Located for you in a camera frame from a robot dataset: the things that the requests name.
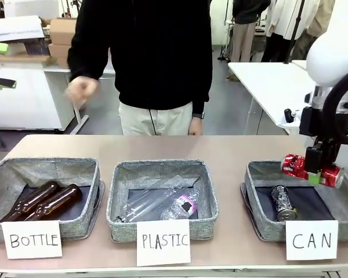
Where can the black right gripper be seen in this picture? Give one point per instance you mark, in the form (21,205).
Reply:
(310,121)

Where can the crushed red can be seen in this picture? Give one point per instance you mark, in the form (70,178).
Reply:
(295,166)

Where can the brown glass bottle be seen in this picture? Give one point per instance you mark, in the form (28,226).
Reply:
(40,194)
(63,198)

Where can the clear plastic bottle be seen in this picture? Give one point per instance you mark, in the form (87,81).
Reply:
(150,199)

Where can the person's right forearm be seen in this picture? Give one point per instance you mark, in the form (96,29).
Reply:
(87,52)

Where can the person's left forearm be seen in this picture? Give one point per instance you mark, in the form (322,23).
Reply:
(200,98)

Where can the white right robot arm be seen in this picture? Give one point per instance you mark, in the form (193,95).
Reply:
(327,58)

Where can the grey fabric basket can sign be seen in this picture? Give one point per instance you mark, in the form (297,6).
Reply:
(346,202)

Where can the white paper sign CAN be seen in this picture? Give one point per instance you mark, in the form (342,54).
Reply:
(311,240)

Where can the grey fabric basket bottle sign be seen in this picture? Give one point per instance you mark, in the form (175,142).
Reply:
(84,208)

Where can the grey fabric basket plastic sign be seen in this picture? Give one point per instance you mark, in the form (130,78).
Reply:
(117,202)

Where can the person's right hand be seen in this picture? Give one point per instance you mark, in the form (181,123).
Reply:
(81,88)

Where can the person's left hand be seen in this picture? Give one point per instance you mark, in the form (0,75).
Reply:
(196,127)

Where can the wooden board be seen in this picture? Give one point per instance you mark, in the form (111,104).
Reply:
(20,58)

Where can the white printed box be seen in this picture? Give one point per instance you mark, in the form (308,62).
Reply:
(16,27)

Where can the dark plastic crate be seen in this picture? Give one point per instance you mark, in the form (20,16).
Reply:
(37,47)

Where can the flat cardboard box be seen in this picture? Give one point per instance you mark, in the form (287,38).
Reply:
(59,50)
(62,62)

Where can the open cardboard box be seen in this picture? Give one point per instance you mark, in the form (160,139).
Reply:
(62,32)

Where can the white desk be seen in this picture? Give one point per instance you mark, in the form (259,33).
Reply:
(75,75)

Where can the white table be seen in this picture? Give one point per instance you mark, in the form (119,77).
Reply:
(266,84)

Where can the black tripod pole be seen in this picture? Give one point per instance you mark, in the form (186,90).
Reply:
(295,32)

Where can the bystander in tan jacket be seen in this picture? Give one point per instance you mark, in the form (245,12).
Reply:
(313,26)

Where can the bystander in white coat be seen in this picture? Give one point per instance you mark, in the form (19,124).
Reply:
(281,29)

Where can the crumpled bottle purple label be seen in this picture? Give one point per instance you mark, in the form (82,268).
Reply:
(179,208)

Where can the bystander in beige trousers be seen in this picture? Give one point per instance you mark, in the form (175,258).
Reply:
(246,26)

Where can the white paper sign BOTTLE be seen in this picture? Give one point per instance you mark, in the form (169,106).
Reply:
(32,240)

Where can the person in black sweater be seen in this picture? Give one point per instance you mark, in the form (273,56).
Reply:
(162,49)

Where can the white paper sign PLASTIC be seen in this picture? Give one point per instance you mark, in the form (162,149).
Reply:
(163,242)

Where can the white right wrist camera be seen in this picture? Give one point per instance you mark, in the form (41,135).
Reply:
(291,114)

